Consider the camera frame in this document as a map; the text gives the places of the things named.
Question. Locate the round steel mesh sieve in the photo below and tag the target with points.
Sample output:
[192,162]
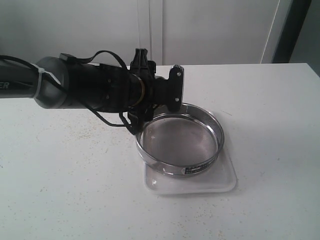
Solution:
[182,143]

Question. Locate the white plastic tray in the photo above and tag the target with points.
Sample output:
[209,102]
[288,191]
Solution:
[220,177]

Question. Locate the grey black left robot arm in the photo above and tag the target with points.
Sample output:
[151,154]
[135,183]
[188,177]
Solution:
[69,83]

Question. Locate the white cabinet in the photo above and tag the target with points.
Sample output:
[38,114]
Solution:
[184,32]

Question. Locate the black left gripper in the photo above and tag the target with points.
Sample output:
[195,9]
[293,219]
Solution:
[161,91]

